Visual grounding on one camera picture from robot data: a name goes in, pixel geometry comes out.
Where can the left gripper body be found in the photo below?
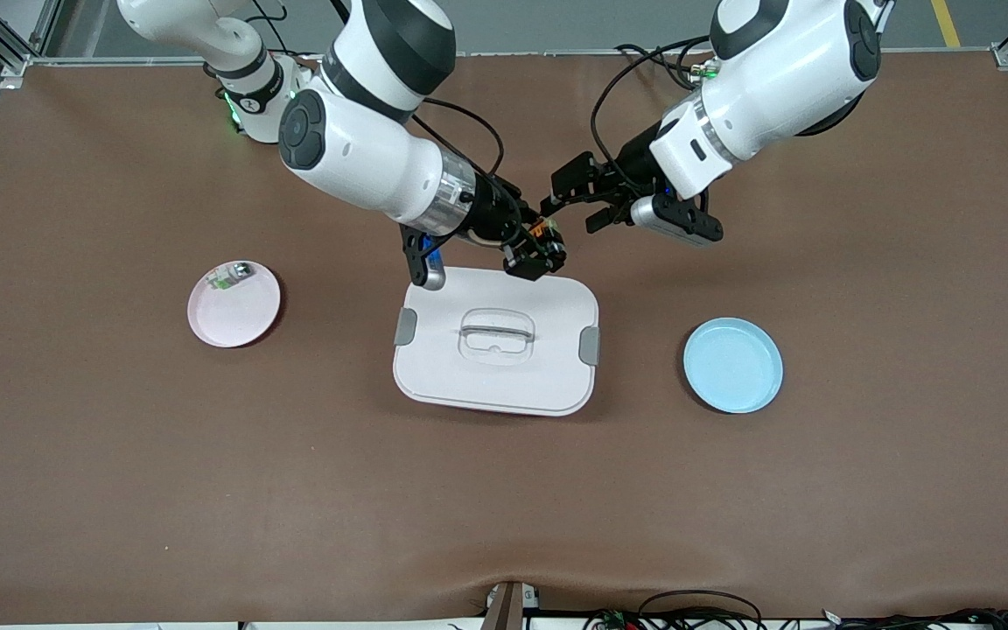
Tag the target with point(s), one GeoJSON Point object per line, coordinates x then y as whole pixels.
{"type": "Point", "coordinates": [629, 171]}

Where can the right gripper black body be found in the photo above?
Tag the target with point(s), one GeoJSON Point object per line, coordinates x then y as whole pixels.
{"type": "Point", "coordinates": [495, 213]}

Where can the orange black push switch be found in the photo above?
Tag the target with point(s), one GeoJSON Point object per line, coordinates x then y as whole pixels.
{"type": "Point", "coordinates": [541, 233]}

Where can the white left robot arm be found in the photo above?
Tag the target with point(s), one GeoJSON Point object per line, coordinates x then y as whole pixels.
{"type": "Point", "coordinates": [784, 79]}

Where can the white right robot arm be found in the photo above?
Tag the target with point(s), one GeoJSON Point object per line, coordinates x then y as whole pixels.
{"type": "Point", "coordinates": [364, 166]}

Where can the white lidded storage box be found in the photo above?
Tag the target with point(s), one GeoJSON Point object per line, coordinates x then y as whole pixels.
{"type": "Point", "coordinates": [486, 385]}

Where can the light blue round plate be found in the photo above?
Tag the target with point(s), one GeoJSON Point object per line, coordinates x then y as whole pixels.
{"type": "Point", "coordinates": [731, 367]}

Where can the pink round plate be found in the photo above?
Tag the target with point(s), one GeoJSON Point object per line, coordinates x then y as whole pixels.
{"type": "Point", "coordinates": [233, 319]}

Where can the green clear switch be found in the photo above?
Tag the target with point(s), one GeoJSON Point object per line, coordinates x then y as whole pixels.
{"type": "Point", "coordinates": [233, 276]}

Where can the metal bracket at table edge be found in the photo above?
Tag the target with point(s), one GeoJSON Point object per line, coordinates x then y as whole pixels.
{"type": "Point", "coordinates": [508, 608]}

